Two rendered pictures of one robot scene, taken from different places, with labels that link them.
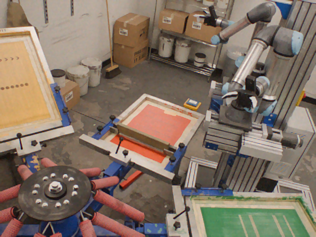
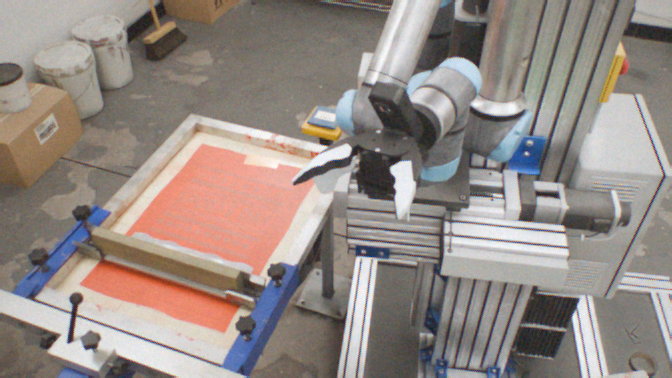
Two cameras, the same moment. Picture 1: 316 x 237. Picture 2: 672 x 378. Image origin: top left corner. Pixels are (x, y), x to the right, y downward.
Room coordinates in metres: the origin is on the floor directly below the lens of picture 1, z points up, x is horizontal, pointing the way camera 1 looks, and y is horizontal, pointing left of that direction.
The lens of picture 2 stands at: (0.60, -0.34, 2.18)
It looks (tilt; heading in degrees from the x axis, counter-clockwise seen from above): 43 degrees down; 0
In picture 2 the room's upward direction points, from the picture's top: straight up
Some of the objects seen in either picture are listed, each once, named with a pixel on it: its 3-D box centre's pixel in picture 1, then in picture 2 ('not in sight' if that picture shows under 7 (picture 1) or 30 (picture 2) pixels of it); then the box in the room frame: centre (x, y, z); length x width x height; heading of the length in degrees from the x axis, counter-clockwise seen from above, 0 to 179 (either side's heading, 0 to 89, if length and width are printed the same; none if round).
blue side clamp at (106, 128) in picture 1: (106, 131); (69, 253); (1.64, 0.35, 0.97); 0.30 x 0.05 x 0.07; 160
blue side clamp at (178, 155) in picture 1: (175, 160); (264, 316); (1.45, -0.17, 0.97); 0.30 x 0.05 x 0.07; 160
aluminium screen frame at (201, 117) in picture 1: (154, 128); (211, 219); (1.77, 0.01, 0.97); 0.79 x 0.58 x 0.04; 160
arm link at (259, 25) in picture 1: (256, 37); not in sight; (2.27, -0.68, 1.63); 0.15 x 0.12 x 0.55; 146
